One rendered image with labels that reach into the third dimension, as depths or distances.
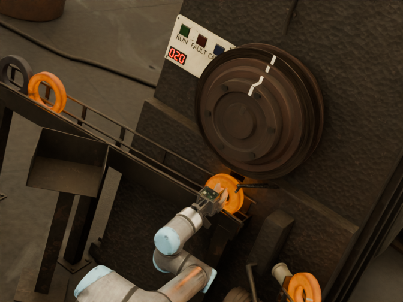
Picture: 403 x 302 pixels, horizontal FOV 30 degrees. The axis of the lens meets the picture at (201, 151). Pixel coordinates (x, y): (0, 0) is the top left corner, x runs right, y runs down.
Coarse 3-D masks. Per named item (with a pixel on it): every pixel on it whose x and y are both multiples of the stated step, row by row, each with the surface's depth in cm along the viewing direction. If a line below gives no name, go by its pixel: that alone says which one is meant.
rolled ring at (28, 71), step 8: (8, 56) 318; (16, 56) 317; (0, 64) 322; (8, 64) 322; (16, 64) 317; (24, 64) 316; (0, 72) 324; (24, 72) 316; (0, 80) 325; (8, 80) 326; (24, 80) 318; (24, 88) 319
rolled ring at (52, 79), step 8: (48, 72) 312; (32, 80) 314; (40, 80) 312; (48, 80) 309; (56, 80) 309; (32, 88) 315; (56, 88) 308; (64, 88) 310; (32, 96) 317; (56, 96) 310; (64, 96) 310; (56, 104) 311; (64, 104) 312; (56, 112) 313
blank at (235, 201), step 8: (216, 176) 278; (224, 176) 276; (208, 184) 281; (224, 184) 277; (232, 184) 275; (232, 192) 276; (240, 192) 275; (232, 200) 277; (240, 200) 276; (224, 208) 280; (232, 208) 278
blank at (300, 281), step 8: (296, 280) 253; (304, 280) 249; (312, 280) 247; (288, 288) 257; (296, 288) 253; (304, 288) 249; (312, 288) 245; (296, 296) 254; (312, 296) 244; (320, 296) 245
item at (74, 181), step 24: (48, 144) 289; (72, 144) 289; (96, 144) 289; (48, 168) 286; (72, 168) 290; (96, 168) 293; (72, 192) 277; (96, 192) 280; (48, 240) 298; (48, 264) 304; (24, 288) 312; (48, 288) 311
